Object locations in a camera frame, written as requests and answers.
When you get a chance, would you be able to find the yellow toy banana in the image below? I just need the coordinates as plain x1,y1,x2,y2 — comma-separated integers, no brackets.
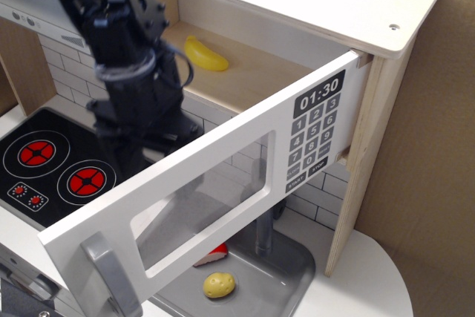
184,36,229,71

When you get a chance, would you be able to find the white toy microwave door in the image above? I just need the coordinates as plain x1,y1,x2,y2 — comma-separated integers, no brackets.
39,50,367,316

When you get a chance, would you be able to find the grey toy faucet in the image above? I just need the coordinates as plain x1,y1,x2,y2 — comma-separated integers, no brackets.
240,158,286,258

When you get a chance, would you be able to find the silver oven front handle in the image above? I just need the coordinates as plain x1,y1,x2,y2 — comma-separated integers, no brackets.
0,244,86,317

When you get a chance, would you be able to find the white wooden microwave cabinet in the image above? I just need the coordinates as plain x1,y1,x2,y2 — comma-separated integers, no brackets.
137,0,445,278

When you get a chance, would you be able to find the brown cardboard panel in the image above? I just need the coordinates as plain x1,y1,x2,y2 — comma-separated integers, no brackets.
356,0,474,316

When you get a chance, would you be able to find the red toy cheese wedge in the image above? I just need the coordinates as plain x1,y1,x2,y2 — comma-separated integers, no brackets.
194,243,229,267

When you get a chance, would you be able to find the yellow toy potato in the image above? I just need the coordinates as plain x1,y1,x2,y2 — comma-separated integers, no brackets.
203,272,236,299

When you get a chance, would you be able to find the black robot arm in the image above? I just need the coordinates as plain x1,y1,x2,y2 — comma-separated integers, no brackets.
59,0,203,180

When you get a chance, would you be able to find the black toy stovetop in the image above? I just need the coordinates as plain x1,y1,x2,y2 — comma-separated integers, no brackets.
1,108,119,230

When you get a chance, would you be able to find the grey toy sink basin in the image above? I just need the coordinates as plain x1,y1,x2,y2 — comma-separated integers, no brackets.
150,235,315,316

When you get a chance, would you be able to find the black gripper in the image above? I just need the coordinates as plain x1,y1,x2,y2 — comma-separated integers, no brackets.
87,99,204,183

